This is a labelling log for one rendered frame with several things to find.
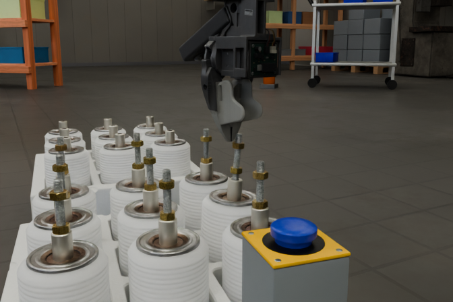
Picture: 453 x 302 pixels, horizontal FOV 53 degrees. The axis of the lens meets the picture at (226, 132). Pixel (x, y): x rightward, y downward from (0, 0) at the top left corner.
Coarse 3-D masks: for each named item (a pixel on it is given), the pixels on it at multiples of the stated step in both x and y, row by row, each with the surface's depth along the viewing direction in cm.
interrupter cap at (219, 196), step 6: (216, 192) 71; (222, 192) 71; (246, 192) 72; (210, 198) 68; (216, 198) 68; (222, 198) 68; (246, 198) 69; (252, 198) 69; (222, 204) 66; (228, 204) 66; (234, 204) 65; (240, 204) 66; (246, 204) 66
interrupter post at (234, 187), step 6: (228, 180) 68; (234, 180) 68; (240, 180) 68; (228, 186) 68; (234, 186) 68; (240, 186) 68; (228, 192) 68; (234, 192) 68; (240, 192) 68; (228, 198) 69; (234, 198) 68; (240, 198) 69
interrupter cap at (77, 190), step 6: (72, 186) 75; (78, 186) 75; (84, 186) 74; (42, 192) 72; (48, 192) 72; (72, 192) 73; (78, 192) 72; (84, 192) 71; (42, 198) 69; (48, 198) 69; (72, 198) 69
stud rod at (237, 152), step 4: (236, 136) 67; (240, 136) 67; (236, 140) 67; (240, 140) 67; (236, 152) 68; (240, 152) 68; (236, 156) 68; (240, 156) 68; (236, 160) 68; (236, 164) 68; (236, 176) 68; (236, 180) 68
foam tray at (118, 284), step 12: (108, 216) 81; (24, 228) 76; (108, 228) 76; (24, 240) 72; (108, 240) 72; (24, 252) 67; (108, 252) 67; (12, 264) 64; (216, 264) 64; (12, 276) 60; (120, 276) 60; (216, 276) 63; (12, 288) 57; (120, 288) 57; (216, 288) 57; (12, 300) 55; (120, 300) 55; (216, 300) 55; (228, 300) 55
